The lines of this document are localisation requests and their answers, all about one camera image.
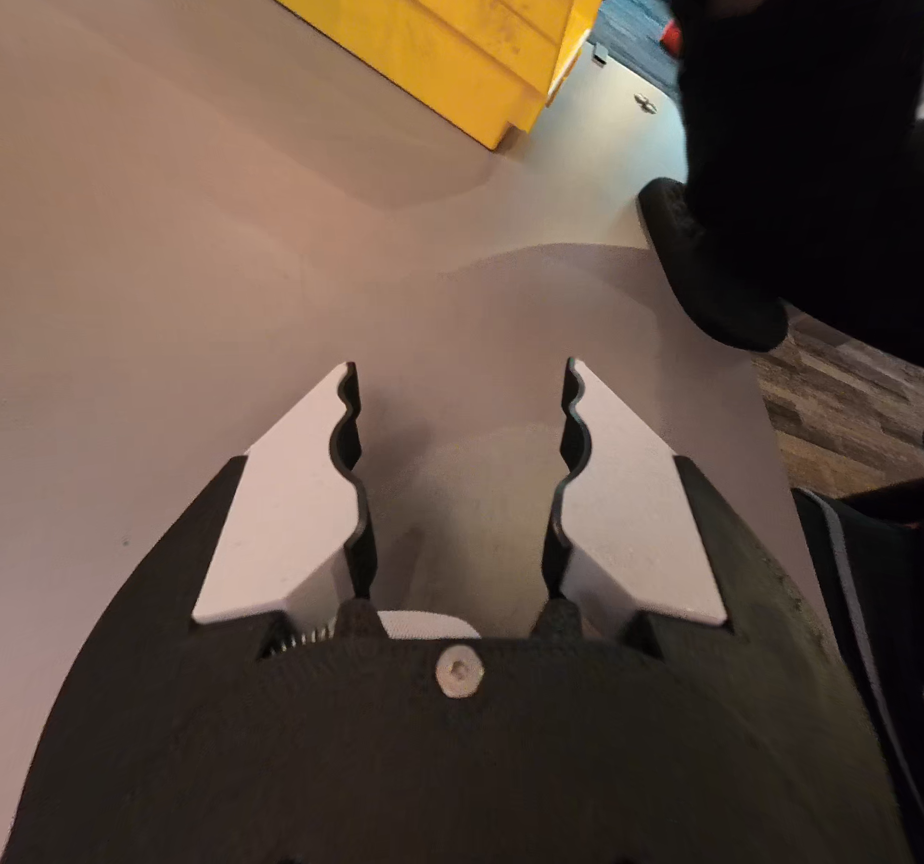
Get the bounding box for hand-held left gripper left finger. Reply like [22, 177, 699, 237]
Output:
[191, 362, 378, 628]

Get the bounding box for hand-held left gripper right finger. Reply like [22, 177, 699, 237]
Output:
[543, 357, 729, 632]

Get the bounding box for person's black trousers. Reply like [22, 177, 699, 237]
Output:
[789, 476, 924, 825]

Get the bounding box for yellow plastic bin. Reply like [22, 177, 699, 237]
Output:
[188, 0, 623, 153]

